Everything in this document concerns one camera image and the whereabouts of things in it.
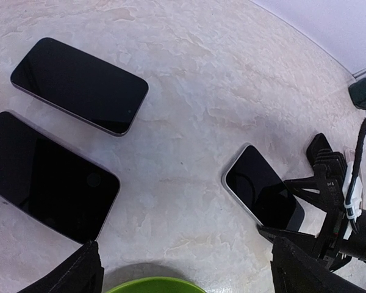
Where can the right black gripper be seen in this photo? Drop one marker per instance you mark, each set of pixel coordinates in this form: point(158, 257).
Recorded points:
point(324, 191)

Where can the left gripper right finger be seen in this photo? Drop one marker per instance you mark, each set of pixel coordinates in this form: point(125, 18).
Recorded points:
point(293, 270)

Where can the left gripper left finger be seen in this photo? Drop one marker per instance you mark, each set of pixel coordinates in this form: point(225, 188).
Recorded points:
point(80, 272)

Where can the silver edged black phone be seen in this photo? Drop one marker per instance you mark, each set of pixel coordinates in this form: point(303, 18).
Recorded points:
point(256, 187)

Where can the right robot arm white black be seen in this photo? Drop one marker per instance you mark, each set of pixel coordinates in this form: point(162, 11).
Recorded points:
point(352, 191)

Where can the dark phone lower left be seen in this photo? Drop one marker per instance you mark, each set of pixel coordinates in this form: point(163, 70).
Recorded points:
point(52, 184)

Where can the dark phone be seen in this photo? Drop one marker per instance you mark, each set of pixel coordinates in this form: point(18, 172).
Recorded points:
point(52, 184)
point(81, 85)

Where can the dark phone upper left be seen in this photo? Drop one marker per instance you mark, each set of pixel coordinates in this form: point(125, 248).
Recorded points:
point(81, 85)

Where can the green bowl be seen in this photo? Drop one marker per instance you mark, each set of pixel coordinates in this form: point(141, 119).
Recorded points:
point(157, 285)

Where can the black cylinder cup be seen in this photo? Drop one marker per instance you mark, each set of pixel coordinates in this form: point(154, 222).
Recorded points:
point(357, 93)

